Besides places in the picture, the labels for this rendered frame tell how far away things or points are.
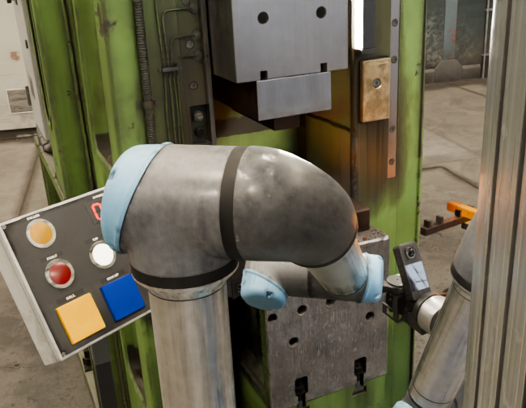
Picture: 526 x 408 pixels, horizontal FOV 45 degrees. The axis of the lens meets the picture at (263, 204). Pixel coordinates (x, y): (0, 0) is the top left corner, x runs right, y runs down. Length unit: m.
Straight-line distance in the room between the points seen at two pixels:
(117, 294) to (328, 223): 0.77
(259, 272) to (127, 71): 0.73
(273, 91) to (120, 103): 0.36
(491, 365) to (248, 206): 0.25
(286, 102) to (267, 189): 0.98
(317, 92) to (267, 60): 0.16
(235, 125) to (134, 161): 1.41
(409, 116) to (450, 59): 6.69
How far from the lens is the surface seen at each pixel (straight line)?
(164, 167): 0.63
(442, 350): 1.06
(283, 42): 1.54
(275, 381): 1.79
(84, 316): 1.29
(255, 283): 0.99
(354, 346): 1.86
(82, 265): 1.32
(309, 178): 0.62
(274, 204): 0.59
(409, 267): 1.30
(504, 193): 0.45
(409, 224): 2.07
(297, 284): 0.99
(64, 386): 2.91
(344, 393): 1.94
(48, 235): 1.30
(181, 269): 0.64
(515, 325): 0.45
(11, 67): 6.91
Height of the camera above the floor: 1.64
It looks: 21 degrees down
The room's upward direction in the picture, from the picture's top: 3 degrees counter-clockwise
